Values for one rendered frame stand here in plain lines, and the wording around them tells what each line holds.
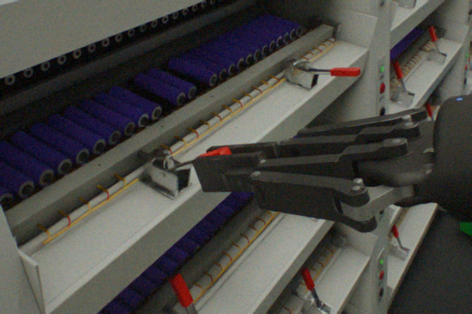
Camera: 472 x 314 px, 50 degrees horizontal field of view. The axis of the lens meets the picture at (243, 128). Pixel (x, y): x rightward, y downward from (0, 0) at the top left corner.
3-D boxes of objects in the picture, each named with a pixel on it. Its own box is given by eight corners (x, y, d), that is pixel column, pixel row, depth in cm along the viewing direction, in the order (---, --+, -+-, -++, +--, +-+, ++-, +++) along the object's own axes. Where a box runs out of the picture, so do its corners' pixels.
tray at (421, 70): (457, 58, 141) (475, 10, 133) (382, 158, 96) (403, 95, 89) (387, 36, 149) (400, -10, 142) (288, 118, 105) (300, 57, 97)
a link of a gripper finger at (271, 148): (272, 145, 39) (276, 141, 39) (204, 149, 43) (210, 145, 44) (283, 180, 40) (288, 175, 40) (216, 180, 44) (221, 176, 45)
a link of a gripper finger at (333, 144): (412, 128, 32) (421, 119, 33) (273, 135, 39) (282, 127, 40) (426, 185, 33) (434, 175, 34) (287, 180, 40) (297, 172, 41)
